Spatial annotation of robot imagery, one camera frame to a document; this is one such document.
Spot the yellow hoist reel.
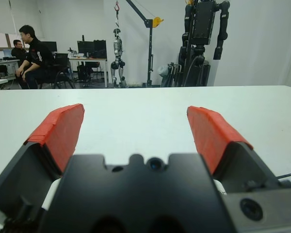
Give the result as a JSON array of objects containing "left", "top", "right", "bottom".
[{"left": 152, "top": 17, "right": 164, "bottom": 29}]

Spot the silver hanging humanoid robot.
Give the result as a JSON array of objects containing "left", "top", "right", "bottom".
[{"left": 110, "top": 28, "right": 127, "bottom": 88}]

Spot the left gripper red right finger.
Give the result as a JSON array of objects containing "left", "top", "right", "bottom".
[{"left": 187, "top": 105, "right": 282, "bottom": 194}]

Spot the grey folded equipment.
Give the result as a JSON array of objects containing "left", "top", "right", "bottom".
[{"left": 157, "top": 62, "right": 184, "bottom": 87}]

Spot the white office desk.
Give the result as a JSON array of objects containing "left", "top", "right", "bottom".
[{"left": 68, "top": 57, "right": 109, "bottom": 88}]

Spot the person in black clothes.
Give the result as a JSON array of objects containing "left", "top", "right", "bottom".
[{"left": 15, "top": 25, "right": 56, "bottom": 90}]

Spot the black equipment case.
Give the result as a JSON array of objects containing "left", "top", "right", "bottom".
[{"left": 94, "top": 39, "right": 107, "bottom": 59}]

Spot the small black monitor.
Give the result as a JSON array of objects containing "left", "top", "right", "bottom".
[{"left": 42, "top": 41, "right": 58, "bottom": 52}]

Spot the black humanoid robot on stand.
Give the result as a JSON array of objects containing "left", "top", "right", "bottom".
[{"left": 178, "top": 0, "right": 231, "bottom": 87}]

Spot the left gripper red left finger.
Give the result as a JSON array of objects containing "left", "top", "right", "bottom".
[{"left": 0, "top": 103, "right": 85, "bottom": 219}]

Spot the seated person with glasses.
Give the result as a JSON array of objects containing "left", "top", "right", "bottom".
[{"left": 11, "top": 39, "right": 27, "bottom": 61}]

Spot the long white workbench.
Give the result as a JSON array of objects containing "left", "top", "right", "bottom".
[{"left": 0, "top": 57, "right": 22, "bottom": 81}]

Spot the black computer tower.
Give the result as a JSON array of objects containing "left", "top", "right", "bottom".
[{"left": 77, "top": 64, "right": 92, "bottom": 84}]

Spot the black office chair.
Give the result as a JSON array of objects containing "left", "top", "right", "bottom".
[{"left": 38, "top": 53, "right": 76, "bottom": 89}]

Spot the black gantry crane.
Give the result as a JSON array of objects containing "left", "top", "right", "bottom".
[{"left": 125, "top": 0, "right": 161, "bottom": 87}]

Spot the large black monitor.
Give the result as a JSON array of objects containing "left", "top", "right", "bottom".
[{"left": 77, "top": 40, "right": 95, "bottom": 58}]

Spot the red crane hook with strap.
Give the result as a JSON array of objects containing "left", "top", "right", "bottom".
[{"left": 114, "top": 1, "right": 120, "bottom": 28}]

